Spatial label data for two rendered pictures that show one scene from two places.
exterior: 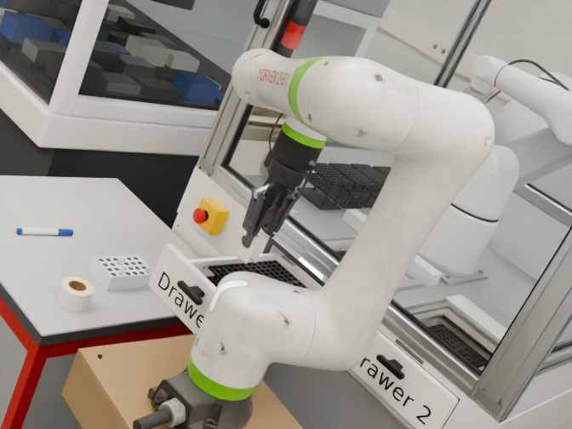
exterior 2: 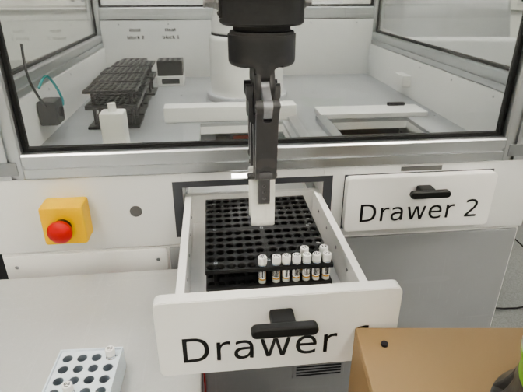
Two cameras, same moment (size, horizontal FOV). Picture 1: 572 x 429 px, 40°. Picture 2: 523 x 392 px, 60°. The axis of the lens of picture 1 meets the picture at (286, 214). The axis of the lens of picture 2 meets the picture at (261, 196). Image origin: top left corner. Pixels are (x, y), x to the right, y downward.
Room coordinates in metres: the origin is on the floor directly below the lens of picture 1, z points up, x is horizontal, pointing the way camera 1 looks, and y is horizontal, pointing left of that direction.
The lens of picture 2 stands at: (1.14, 0.39, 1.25)
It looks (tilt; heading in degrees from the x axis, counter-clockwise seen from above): 25 degrees down; 318
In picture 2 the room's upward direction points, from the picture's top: straight up
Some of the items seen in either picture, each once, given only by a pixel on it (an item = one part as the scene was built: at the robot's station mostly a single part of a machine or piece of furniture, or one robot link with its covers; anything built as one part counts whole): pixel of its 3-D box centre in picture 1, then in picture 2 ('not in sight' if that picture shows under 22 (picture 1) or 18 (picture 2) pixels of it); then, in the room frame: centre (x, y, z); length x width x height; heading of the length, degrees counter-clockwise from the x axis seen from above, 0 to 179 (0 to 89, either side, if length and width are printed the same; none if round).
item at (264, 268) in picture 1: (262, 296); (261, 244); (1.60, -0.03, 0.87); 0.22 x 0.18 x 0.06; 144
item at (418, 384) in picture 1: (393, 375); (418, 201); (1.51, -0.36, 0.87); 0.29 x 0.02 x 0.11; 54
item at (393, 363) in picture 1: (393, 365); (427, 191); (1.49, -0.34, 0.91); 0.07 x 0.04 x 0.01; 54
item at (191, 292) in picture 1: (194, 292); (282, 322); (1.42, 0.10, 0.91); 0.07 x 0.04 x 0.01; 54
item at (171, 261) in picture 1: (197, 303); (279, 327); (1.44, 0.09, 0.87); 0.29 x 0.02 x 0.11; 54
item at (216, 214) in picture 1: (209, 215); (66, 221); (1.88, 0.18, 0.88); 0.07 x 0.05 x 0.07; 54
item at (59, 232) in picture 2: (200, 215); (61, 230); (1.85, 0.20, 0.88); 0.04 x 0.03 x 0.04; 54
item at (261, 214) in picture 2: (248, 246); (262, 200); (1.52, 0.04, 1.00); 0.03 x 0.01 x 0.07; 54
